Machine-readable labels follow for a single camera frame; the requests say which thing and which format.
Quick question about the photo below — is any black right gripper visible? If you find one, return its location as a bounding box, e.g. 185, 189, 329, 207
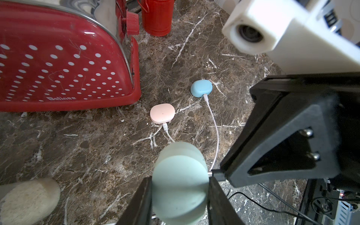
212, 76, 360, 188

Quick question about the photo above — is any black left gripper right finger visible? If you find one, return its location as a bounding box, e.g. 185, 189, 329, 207
207, 177, 245, 225

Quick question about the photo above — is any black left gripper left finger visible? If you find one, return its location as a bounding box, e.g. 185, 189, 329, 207
116, 176, 152, 225

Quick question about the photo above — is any mint green earbud case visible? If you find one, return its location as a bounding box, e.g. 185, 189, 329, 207
152, 142, 210, 225

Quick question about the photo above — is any teal charger with black cable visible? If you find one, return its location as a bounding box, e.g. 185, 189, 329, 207
226, 182, 321, 225

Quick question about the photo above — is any teal charger with white cable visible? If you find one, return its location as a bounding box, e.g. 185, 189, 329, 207
162, 123, 175, 143

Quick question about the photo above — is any teal charger plug white cable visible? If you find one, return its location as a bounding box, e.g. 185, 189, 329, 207
203, 94, 220, 173

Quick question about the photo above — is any pink earbud case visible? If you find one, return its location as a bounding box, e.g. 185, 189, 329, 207
150, 104, 175, 124

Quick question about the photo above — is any blue earbud case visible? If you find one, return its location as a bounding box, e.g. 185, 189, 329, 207
190, 80, 213, 98

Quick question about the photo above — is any clear jar with rice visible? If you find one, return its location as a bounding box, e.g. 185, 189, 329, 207
1, 178, 61, 225

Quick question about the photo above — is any red polka dot toaster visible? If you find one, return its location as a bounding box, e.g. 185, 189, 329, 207
1, 1, 141, 112

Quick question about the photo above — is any red plastic cup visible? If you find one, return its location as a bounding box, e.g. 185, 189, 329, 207
137, 0, 175, 37

